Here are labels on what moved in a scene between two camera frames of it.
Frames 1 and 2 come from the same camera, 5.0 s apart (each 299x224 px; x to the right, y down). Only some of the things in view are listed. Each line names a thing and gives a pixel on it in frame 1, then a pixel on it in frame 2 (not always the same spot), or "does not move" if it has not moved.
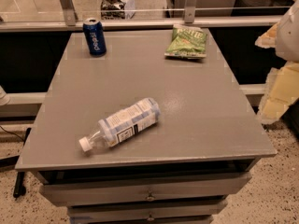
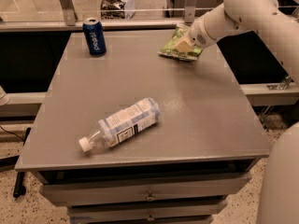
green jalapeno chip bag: [187, 42] does not move
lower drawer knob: [150, 218] does not move
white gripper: [288, 39] -> [197, 35]
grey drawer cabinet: [180, 171] does not move
